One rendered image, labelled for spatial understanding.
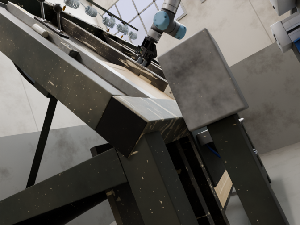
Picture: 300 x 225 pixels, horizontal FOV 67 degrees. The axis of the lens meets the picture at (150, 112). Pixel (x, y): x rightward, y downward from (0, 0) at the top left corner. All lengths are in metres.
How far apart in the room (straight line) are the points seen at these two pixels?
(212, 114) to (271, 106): 3.77
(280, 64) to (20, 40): 3.87
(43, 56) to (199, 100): 0.47
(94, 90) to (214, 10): 4.18
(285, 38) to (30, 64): 0.85
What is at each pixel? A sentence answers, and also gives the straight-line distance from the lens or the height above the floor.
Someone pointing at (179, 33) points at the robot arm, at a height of 1.24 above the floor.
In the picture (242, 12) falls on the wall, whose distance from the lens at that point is 4.51.
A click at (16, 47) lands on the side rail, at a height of 1.20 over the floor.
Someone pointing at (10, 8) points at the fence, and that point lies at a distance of 1.41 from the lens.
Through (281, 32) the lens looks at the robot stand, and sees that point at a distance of 0.96.
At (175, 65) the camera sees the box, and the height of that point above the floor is 0.89.
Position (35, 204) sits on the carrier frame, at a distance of 0.82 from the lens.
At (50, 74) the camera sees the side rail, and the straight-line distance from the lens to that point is 0.71.
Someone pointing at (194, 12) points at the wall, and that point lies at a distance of 4.77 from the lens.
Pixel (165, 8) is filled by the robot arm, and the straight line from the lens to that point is 1.15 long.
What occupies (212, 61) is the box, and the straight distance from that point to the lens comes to 0.47.
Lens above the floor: 0.74
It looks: 9 degrees up
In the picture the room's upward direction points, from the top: 23 degrees counter-clockwise
